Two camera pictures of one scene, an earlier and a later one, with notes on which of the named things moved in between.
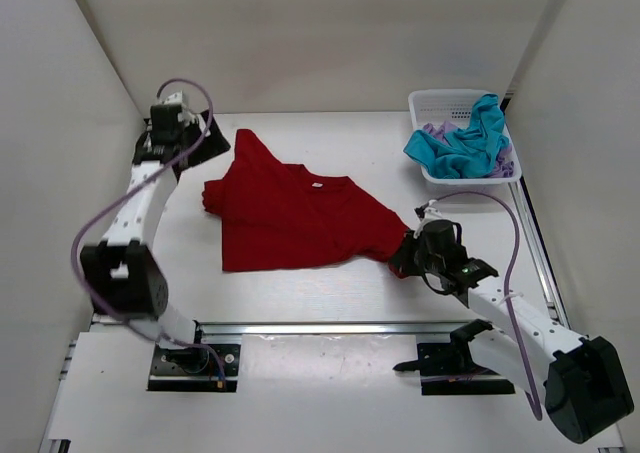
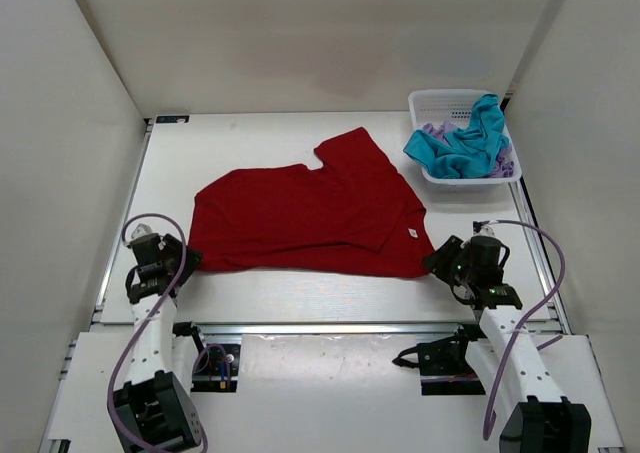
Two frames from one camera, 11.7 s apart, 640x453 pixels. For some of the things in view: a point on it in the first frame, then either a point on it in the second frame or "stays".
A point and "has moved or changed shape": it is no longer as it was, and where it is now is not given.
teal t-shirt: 466,152 stays
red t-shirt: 277,215 has moved or changed shape
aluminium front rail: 330,329 stays
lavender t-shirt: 504,167 stays
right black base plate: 451,369 stays
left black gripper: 201,136 to 185,257
